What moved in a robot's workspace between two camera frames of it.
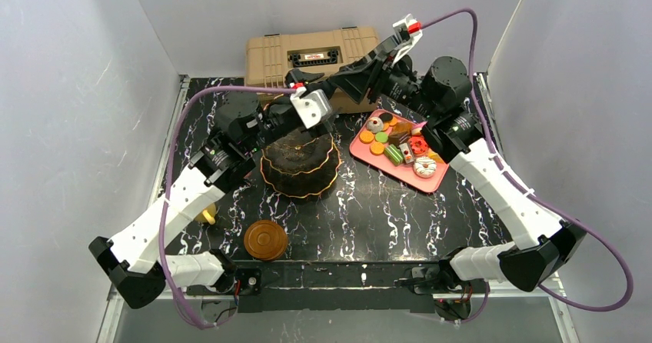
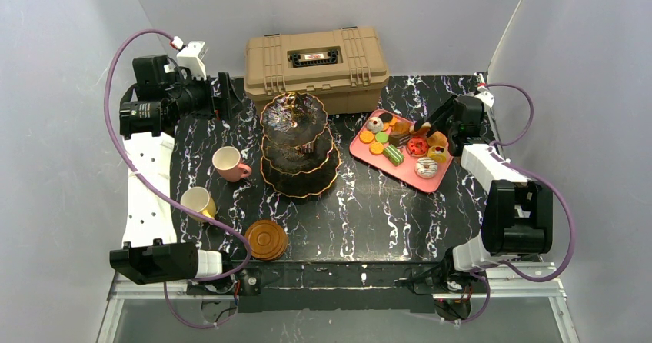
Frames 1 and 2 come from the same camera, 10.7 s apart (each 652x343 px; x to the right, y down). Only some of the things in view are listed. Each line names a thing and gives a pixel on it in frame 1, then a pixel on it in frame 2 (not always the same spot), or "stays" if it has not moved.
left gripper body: (287, 109) -> (224, 95)
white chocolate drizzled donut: (424, 167) stays
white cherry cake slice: (407, 153) -> (307, 148)
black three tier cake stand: (297, 164) stays
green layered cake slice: (394, 154) stays
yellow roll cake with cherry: (435, 156) stays
